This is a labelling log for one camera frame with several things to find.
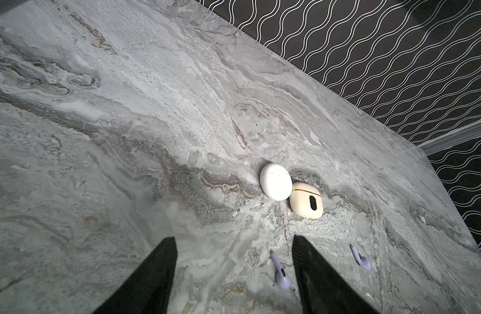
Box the purple earbud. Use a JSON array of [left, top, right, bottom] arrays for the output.
[[270, 250, 291, 290], [350, 245, 372, 270]]

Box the white round earbud case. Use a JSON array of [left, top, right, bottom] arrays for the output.
[[260, 163, 292, 201]]

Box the cream earbud charging case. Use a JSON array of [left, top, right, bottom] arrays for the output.
[[290, 183, 324, 219]]

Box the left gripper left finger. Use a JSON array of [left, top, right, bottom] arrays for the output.
[[94, 237, 178, 313]]

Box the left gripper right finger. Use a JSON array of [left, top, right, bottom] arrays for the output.
[[292, 235, 377, 313]]

